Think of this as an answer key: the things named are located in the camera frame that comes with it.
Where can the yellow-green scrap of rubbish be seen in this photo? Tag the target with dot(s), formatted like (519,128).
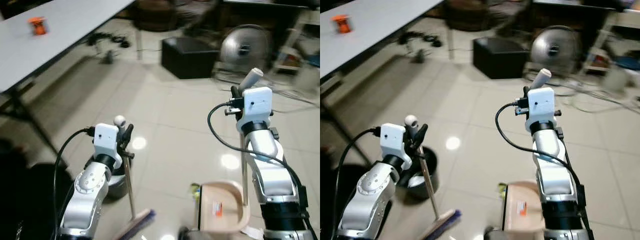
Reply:
(502,189)
(195,191)

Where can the black round bucket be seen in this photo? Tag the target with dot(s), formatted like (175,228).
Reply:
(117,186)
(422,185)

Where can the round metal floor fan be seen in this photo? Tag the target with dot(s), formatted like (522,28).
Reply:
(245,50)
(556,50)

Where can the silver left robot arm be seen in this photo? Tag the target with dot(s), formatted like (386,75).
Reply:
(370,192)
(87,192)

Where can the white plastic bucket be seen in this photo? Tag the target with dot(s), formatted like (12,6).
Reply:
(619,80)
(307,80)

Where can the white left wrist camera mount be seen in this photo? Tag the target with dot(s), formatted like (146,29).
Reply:
(392,141)
(105,140)

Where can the black box stool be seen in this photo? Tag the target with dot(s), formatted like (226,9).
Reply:
(500,57)
(190,57)

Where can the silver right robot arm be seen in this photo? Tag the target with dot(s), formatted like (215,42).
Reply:
(557,180)
(272,180)

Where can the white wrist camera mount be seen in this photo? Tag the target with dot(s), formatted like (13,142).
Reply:
(541,106)
(392,141)
(105,140)
(256,107)

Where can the small orange spool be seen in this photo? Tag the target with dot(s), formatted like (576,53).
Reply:
(342,24)
(38,26)

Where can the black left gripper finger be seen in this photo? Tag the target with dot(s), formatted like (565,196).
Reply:
(129,136)
(421,136)

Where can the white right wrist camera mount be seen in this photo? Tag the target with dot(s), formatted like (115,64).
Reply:
(541,106)
(256,107)

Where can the small grey floor object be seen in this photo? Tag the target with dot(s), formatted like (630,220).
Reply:
(108,57)
(419,56)

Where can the white folding table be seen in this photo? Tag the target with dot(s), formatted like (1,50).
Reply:
(60,35)
(380,30)

